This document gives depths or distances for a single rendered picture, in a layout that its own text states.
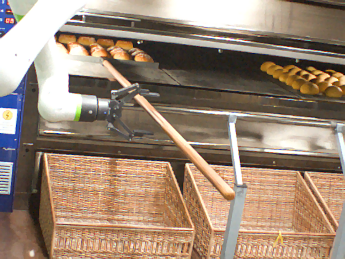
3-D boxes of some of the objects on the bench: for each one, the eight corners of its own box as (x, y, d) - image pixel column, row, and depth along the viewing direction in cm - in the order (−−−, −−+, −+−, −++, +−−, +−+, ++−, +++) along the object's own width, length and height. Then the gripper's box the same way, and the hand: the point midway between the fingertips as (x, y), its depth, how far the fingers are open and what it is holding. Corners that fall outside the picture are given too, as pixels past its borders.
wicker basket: (174, 219, 343) (183, 161, 337) (288, 225, 359) (299, 169, 352) (204, 266, 298) (216, 200, 292) (331, 269, 314) (345, 207, 307)
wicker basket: (35, 212, 325) (42, 151, 319) (161, 219, 341) (170, 160, 335) (47, 261, 280) (55, 191, 273) (191, 266, 296) (203, 200, 290)
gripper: (98, 71, 261) (158, 77, 267) (89, 140, 267) (148, 145, 273) (101, 75, 254) (164, 81, 260) (92, 147, 260) (153, 152, 266)
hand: (152, 114), depth 267 cm, fingers open, 13 cm apart
